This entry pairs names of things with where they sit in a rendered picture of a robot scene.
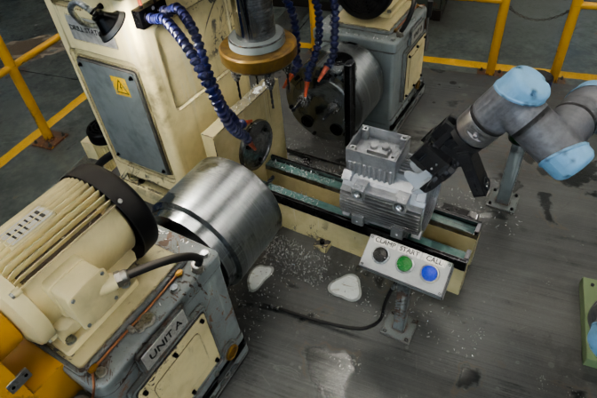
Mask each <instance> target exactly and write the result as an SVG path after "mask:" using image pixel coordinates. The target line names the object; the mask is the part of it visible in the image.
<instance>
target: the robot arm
mask: <svg viewBox="0 0 597 398"><path fill-rule="evenodd" d="M550 94H551V88H550V85H549V83H547V82H546V81H545V78H544V77H543V76H542V75H541V74H540V73H539V72H538V71H536V70H535V69H534V68H531V67H528V66H517V67H514V68H512V69H511V70H509V71H508V72H507V73H506V74H505V75H503V76H502V77H501V78H499V79H498V80H497V81H496V82H495V83H494V84H493V85H492V86H491V87H490V88H489V89H488V90H487V91H486V92H485V93H484V94H482V96H481V97H480V98H479V99H478V100H476V101H475V103H474V104H472V105H471V106H470V107H469V108H468V109H467V110H466V111H465V112H464V113H462V114H461V115H460V116H459V117H457V116H456V115H454V114H453V113H452V112H451V113H450V114H449V115H448V116H447V117H446V118H445V119H443V120H442V121H441V122H440V123H439V124H438V125H437V126H436V125H435V127H434V128H433V129H432V130H431V131H429V132H428V133H427V134H426V135H425V136H424V137H423V138H422V139H421V141H423V142H424V143H423V145H422V146H421V147H419V148H418V149H417V150H416V151H415V152H414V154H413V155H412V156H411V157H410V160H411V162H410V167H411V169H412V170H413V171H414V172H413V171H406V172H404V177H405V178H406V179H407V180H408V181H409V183H410V184H411V185H412V186H413V188H412V190H411V193H413V194H423V193H427V192H429V191H431V190H433V189H434V188H436V187H437V186H438V185H440V184H441V183H442V182H443V181H445V180H446V179H448V178H449V177H450V176H451V175H452V174H453V173H454V172H455V171H456V170H457V168H458V167H461V168H462V170H463V173H464V174H465V176H466V180H467V183H468V185H469V187H470V189H471V192H472V194H473V197H482V196H486V195H487V193H488V190H489V189H490V180H489V178H488V175H487V173H486V171H485V169H484V166H483V164H482V160H481V158H480V155H479V153H478V152H480V151H481V150H482V149H483V148H485V147H487V146H488V145H490V144H491V143H492V142H493V141H495V140H496V139H497V138H499V137H500V136H502V135H503V134H504V133H505V132H507V133H508V134H509V135H510V136H511V137H512V138H513V139H514V140H515V141H516V142H517V143H518V144H519V145H520V146H521V147H522V148H523V149H524V150H525V151H526V152H527V153H528V154H529V155H530V156H531V157H532V158H533V159H534V160H535V161H536V162H537V163H538V166H539V167H540V168H543V169H544V170H545V171H546V172H547V173H548V174H549V175H551V176H552V177H553V178H554V179H556V180H564V179H568V178H570V177H571V176H573V175H575V174H576V173H578V172H579V171H581V170H582V169H584V168H585V167H586V165H588V164H589V163H590V162H591V161H592V160H593V158H594V150H593V149H592V148H591V147H590V146H589V143H588V142H587V141H588V140H589V139H590V137H591V136H592V135H593V134H597V80H590V81H586V82H584V83H582V84H580V85H579V86H578V87H577V88H575V89H573V90H572V91H570V92H569V93H568V94H567V95H566V97H565V98H564V100H563V101H562V102H561V103H560V104H559V105H558V106H557V107H556V108H555V109H554V110H552V109H551V108H550V107H549V106H548V104H547V103H546V100H547V99H548V98H549V97H550ZM429 134H430V135H429ZM427 135H429V136H428V138H426V136H427ZM587 321H588V325H589V328H590V330H589V332H588V335H587V341H588V343H589V347H590V348H591V350H592V351H593V353H594V354H595V356H596V357H597V300H596V301H595V302H594V303H593V305H592V307H591V309H590V310H589V313H588V316H587Z"/></svg>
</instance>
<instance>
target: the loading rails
mask: <svg viewBox="0 0 597 398"><path fill-rule="evenodd" d="M271 158H272V159H270V160H269V161H270V162H271V161H272V160H273V161H272V162H271V163H270V162H269V161H268V162H267V163H268V164H266V170H267V180H269V178H270V177H271V176H272V175H274V176H275V179H274V180H273V181H272V182H271V183H273V185H274V188H273V186H271V185H272V184H271V183H269V184H268V187H269V186H270V187H269V189H270V190H271V192H272V193H273V195H274V196H275V199H277V200H278V204H279V207H280V210H281V214H282V227H286V228H288V229H291V230H293V231H296V232H298V233H301V234H302V235H306V236H309V237H312V238H314V239H316V241H315V243H314V249H315V250H318V251H321V252H323V253H327V251H328V250H329V248H330V247H331V245H332V246H334V247H337V248H339V249H341V250H343V251H347V252H350V253H352V254H354V255H357V256H359V257H361V256H362V255H363V252H364V250H365V247H366V245H367V242H368V241H369V238H370V235H371V234H374V235H378V236H381V237H383V238H386V239H388V240H390V241H393V242H396V243H399V244H402V245H405V246H408V247H410V248H412V249H415V250H418V251H422V252H424V253H427V254H429V255H432V256H435V257H436V258H439V259H444V260H446V261H449V262H451V263H453V264H455V265H454V270H453V273H452V276H451V278H450V282H449V285H448V288H447V291H449V292H452V293H454V294H457V295H459V292H460V290H461V288H462V285H463V283H464V280H465V276H466V270H467V267H468V265H469V266H470V265H471V262H472V260H473V257H474V253H475V249H476V246H477V243H478V239H479V236H480V232H481V229H482V223H483V222H482V221H479V220H477V219H472V218H469V217H467V216H464V215H461V214H458V213H455V212H452V211H447V210H444V209H442V208H439V207H436V206H435V207H434V212H433V215H432V217H431V219H430V221H429V223H428V225H427V228H426V231H425V232H424V233H423V235H422V238H421V240H418V239H415V238H412V237H410V236H411V234H409V235H408V237H407V238H404V237H403V239H402V240H399V239H396V238H393V237H391V236H390V233H391V230H390V229H387V228H384V227H380V226H377V225H374V224H371V223H370V224H369V225H367V224H365V223H364V225H363V226H362V227H360V226H357V225H356V224H353V223H352V217H349V216H347V215H344V214H342V211H341V209H340V207H339V206H340V204H339V203H340V201H339V200H340V199H339V198H340V196H339V195H340V190H341V189H340V188H341V186H342V183H343V179H342V178H341V176H339V175H336V174H333V173H330V172H327V171H323V170H320V169H317V168H314V167H311V166H308V165H305V164H303V163H298V162H295V161H292V160H289V159H286V158H283V157H280V156H278V155H273V154H271ZM275 159H276V163H274V161H275ZM273 163H274V164H273ZM286 163H287V164H286ZM279 164H281V165H279ZM274 165H275V166H276V165H277V167H278V166H279V167H278V168H275V166H274ZM285 165H286V168H285ZM292 165H293V166H294V167H296V168H295V169H294V167H292ZM289 166H290V167H289ZM301 169H302V170H301ZM286 170H287V171H286ZM305 171H306V173H305ZM301 172H302V173H301ZM310 172H311V174H310ZM315 172H316V173H317V174H316V173H315ZM303 174H304V176H301V175H303ZM299 175H300V176H299ZM313 176H314V177H313ZM310 177H311V178H310ZM319 177H321V178H319ZM323 178H326V179H323ZM314 179H316V180H314ZM321 179H322V181H321ZM318 180H319V181H318ZM324 180H325V181H324ZM326 180H327V181H328V182H329V180H330V182H329V183H328V182H327V181H326ZM333 180H334V182H333ZM320 182H321V183H320ZM280 185H281V187H280ZM278 186H279V187H278ZM272 188H273V189H272ZM277 189H278V190H279V191H278V190H277ZM282 189H283V190H282ZM287 189H288V190H287ZM275 190H276V191H275ZM292 191H294V193H293V192H292ZM301 191H302V194H301ZM279 192H281V193H279ZM285 192H286V193H285ZM291 192H292V195H291ZM295 192H297V193H296V194H295ZM294 195H295V197H294V198H293V196H294ZM303 195H304V196H303ZM306 195H307V196H306ZM296 197H297V198H296ZM302 198H304V199H303V200H304V201H303V200H300V199H302ZM309 198H310V199H312V200H313V202H311V201H312V200H310V199H309ZM316 199H318V200H319V201H318V200H316ZM317 202H318V204H317V205H316V203H317Z"/></svg>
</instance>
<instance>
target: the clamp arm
mask: <svg viewBox="0 0 597 398"><path fill-rule="evenodd" d="M342 73H343V74H344V112H345V119H344V120H343V124H344V125H345V146H346V147H347V145H348V144H349V143H350V141H351V140H352V138H353V137H354V135H355V60H348V61H347V62H346V63H345V64H344V67H343V68H342Z"/></svg>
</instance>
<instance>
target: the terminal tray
mask: <svg viewBox="0 0 597 398"><path fill-rule="evenodd" d="M372 139H374V140H372ZM368 140H369V141H368ZM380 141H381V143H382V142H383V143H382V144H381V143H380ZM388 142H389V144H390V142H392V143H393V144H392V143H391V144H390V146H389V144H388ZM384 143H385V144H384ZM366 145H367V146H366ZM395 146H396V148H395ZM397 147H398V149H397ZM366 148H367V149H366ZM397 150H398V152H397ZM392 151H393V152H392ZM409 151H410V136H407V135H403V134H400V133H396V132H392V131H386V130H382V129H379V128H375V127H371V126H368V125H364V124H363V125H362V127H361V128H360V129H359V131H358V132H357V133H356V134H355V135H354V137H353V138H352V140H351V141H350V143H349V144H348V145H347V147H346V168H347V169H348V170H350V171H353V172H354V175H355V174H356V173H358V176H361V175H362V176H363V177H364V178H365V177H366V176H367V177H368V179H370V178H373V180H376V179H377V180H378V182H380V181H381V180H382V181H383V183H384V184H386V183H387V182H388V185H389V186H390V185H391V184H394V182H395V179H396V172H398V169H399V167H400V166H401V163H402V161H403V159H404V158H405V156H406V155H407V154H408V153H409ZM395 152H397V153H395ZM391 153H392V155H391ZM394 153H395V154H394ZM387 158H388V159H387Z"/></svg>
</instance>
